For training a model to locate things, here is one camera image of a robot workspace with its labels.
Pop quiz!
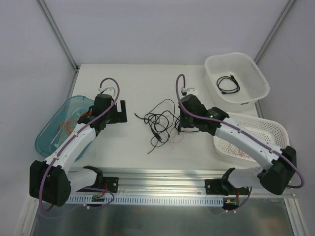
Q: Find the purple cable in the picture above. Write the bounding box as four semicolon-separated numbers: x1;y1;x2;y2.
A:
175;74;306;189
38;77;121;218

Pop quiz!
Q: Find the teal transparent plastic tray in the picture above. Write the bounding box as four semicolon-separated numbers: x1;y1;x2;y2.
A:
35;95;94;158

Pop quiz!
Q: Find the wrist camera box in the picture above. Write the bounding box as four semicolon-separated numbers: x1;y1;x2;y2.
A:
98;87;116;98
181;87;199;96

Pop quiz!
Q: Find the frame post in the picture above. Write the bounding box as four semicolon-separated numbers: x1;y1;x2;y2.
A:
254;0;297;64
36;0;79;72

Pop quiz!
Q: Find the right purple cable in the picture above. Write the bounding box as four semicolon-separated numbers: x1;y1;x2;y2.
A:
175;74;306;189

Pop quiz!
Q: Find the deep white plastic tub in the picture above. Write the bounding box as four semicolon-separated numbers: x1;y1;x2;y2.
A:
204;52;270;113

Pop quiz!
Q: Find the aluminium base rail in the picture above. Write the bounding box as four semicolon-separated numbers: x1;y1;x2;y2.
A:
68;167;296;199

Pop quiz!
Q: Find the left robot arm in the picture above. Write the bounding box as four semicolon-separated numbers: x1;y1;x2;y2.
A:
29;93;127;207

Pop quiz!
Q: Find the right frame post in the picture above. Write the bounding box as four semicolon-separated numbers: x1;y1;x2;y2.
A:
254;0;297;64

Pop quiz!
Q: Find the white slotted cable duct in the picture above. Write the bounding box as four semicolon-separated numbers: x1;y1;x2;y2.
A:
66;193;223;207

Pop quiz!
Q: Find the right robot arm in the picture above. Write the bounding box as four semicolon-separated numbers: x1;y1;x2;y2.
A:
179;94;297;196

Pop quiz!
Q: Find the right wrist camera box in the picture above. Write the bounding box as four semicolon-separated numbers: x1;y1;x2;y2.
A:
181;87;199;96

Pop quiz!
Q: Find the thin pink wire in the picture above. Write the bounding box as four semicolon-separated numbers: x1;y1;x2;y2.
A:
169;127;249;159

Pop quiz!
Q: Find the perforated white plastic basket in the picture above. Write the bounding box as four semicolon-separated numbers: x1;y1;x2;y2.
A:
214;113;290;162

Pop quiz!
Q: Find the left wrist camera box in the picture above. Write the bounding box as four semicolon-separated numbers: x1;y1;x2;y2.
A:
98;87;116;98

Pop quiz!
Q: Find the black usb cable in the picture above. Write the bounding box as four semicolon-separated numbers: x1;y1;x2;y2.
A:
217;73;240;95

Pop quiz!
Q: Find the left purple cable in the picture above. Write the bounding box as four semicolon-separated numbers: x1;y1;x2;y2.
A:
38;77;121;218

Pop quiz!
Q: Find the left frame post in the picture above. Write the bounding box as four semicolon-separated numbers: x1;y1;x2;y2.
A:
36;0;79;72

